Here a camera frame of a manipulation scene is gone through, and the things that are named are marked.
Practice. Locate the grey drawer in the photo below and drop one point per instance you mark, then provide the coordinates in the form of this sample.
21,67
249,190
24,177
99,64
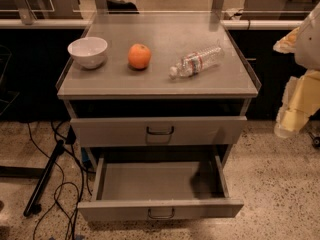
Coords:
157,131
172,188

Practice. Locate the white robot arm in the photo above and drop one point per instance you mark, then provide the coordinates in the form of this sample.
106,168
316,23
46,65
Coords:
301,96

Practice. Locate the grey drawer cabinet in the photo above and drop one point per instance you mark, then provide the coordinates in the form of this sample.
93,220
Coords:
117,90

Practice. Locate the grey top drawer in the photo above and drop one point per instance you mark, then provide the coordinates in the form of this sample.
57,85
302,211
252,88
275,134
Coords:
157,131

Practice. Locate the orange fruit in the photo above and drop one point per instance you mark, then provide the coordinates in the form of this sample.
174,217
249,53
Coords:
139,56

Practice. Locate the clear plastic water bottle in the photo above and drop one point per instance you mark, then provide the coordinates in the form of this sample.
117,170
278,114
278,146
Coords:
196,62

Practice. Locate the white ceramic bowl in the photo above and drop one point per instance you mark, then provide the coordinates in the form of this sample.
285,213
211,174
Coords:
88,52

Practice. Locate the black metal floor bar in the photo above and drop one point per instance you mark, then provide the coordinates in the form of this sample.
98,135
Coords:
32,206

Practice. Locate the white horizontal rail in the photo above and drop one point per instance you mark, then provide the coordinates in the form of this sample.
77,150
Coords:
81,24

